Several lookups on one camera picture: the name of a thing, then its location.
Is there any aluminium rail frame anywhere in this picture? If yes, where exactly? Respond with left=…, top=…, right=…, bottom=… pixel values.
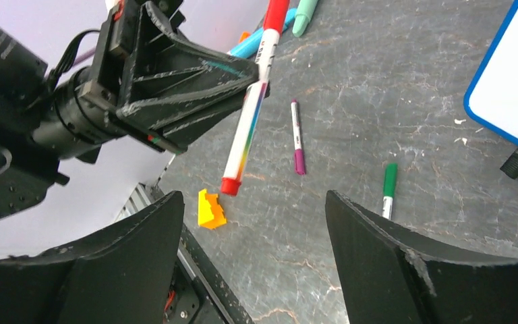
left=114, top=153, right=176, bottom=223

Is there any large blue toy marker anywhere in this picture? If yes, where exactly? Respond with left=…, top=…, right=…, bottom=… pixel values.
left=227, top=7, right=297, bottom=59

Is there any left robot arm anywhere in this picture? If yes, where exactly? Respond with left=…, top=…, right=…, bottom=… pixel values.
left=0, top=1, right=259, bottom=219

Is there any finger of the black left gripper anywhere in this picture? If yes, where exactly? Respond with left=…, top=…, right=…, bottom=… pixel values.
left=116, top=82, right=251, bottom=150
left=122, top=1, right=258, bottom=106

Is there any orange toy piece left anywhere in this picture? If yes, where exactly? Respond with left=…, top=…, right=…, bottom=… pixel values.
left=239, top=32, right=250, bottom=43

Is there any purple cap marker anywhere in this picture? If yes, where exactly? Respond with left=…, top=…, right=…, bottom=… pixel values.
left=291, top=99, right=306, bottom=176

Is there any large mint toy marker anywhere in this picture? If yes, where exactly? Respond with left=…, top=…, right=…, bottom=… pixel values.
left=292, top=0, right=318, bottom=37

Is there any yellow toy block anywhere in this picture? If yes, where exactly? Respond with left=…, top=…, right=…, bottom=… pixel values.
left=198, top=189, right=227, bottom=230

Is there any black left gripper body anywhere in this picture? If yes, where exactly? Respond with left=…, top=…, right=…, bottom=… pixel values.
left=32, top=1, right=185, bottom=161

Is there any large red rainbow marker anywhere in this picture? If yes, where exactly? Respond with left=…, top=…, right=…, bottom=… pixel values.
left=220, top=0, right=290, bottom=196

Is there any green cap marker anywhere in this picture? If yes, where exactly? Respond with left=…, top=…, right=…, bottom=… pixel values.
left=382, top=163, right=398, bottom=219

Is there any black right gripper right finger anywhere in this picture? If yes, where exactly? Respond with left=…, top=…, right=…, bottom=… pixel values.
left=325, top=190, right=518, bottom=323

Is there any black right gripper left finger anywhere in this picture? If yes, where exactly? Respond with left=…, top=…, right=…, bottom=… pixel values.
left=0, top=191, right=184, bottom=323

